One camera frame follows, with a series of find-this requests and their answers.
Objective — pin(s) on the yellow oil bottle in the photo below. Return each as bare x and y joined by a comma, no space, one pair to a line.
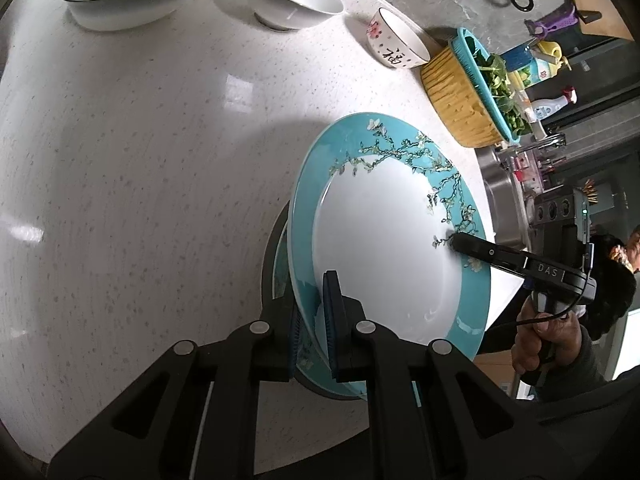
546,60

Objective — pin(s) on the large teal floral plate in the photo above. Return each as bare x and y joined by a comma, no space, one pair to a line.
377,202

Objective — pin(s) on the small teal floral plate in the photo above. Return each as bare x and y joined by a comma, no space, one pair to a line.
287,279

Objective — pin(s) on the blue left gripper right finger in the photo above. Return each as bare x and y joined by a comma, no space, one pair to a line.
341,315

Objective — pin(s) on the white spray bottle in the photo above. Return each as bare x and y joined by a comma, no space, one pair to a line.
544,108

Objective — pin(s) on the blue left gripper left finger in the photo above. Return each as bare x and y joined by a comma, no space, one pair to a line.
294,339

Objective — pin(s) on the person right hand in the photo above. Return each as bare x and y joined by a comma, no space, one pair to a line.
540,341

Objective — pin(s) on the purple peeler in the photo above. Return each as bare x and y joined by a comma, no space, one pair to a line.
562,17

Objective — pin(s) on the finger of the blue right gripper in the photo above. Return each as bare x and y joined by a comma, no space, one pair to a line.
500,257

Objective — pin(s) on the blue utensil cup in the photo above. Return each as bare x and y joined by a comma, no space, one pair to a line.
517,58

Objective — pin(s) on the small patterned white bowl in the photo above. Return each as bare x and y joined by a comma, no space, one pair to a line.
393,42

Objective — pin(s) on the teal colander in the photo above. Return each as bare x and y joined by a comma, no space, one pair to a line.
463,45

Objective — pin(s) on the green leafy vegetables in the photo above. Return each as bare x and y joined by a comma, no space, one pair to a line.
500,94

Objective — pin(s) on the wooden cutting board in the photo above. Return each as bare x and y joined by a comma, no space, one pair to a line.
610,24

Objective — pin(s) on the yellow ribbed basin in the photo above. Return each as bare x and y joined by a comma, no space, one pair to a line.
457,103

